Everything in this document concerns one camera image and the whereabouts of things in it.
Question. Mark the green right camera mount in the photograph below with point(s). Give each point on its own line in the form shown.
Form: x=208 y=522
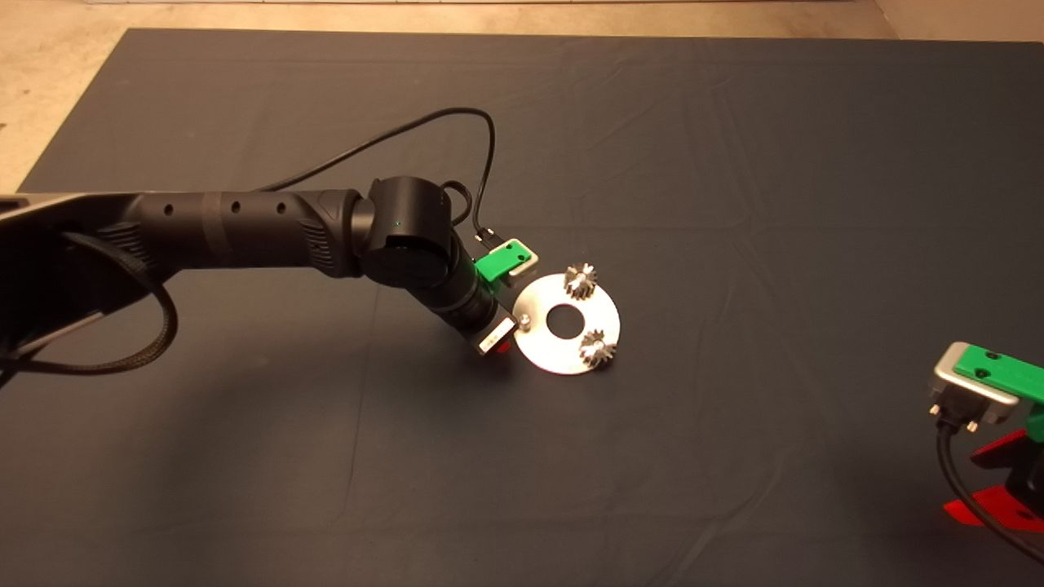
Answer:
x=1003 y=371

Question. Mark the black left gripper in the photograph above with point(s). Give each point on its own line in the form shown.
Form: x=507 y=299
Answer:
x=481 y=318

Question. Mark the dark steel planetary gear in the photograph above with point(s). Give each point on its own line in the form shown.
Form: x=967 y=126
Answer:
x=581 y=281
x=598 y=349

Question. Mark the green left camera mount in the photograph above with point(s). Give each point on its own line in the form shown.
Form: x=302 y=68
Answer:
x=497 y=262

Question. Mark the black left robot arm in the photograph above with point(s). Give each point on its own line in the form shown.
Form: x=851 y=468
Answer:
x=245 y=228

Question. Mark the dark grey table cloth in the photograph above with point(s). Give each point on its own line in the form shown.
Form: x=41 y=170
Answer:
x=734 y=163

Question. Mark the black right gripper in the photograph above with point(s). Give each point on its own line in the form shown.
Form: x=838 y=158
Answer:
x=1028 y=481

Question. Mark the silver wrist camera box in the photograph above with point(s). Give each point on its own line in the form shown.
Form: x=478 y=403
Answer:
x=526 y=261
x=966 y=391

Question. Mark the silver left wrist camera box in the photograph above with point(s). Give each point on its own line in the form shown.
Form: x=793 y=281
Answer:
x=526 y=261

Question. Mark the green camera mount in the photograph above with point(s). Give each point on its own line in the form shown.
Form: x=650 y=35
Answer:
x=497 y=262
x=1003 y=371

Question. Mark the round metal carrier plate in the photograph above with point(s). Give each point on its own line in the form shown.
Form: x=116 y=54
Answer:
x=563 y=355

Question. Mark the thick black braided harness loop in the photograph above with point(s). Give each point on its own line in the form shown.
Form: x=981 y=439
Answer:
x=171 y=326

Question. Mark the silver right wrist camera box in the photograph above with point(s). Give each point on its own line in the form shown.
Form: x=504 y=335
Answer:
x=966 y=391

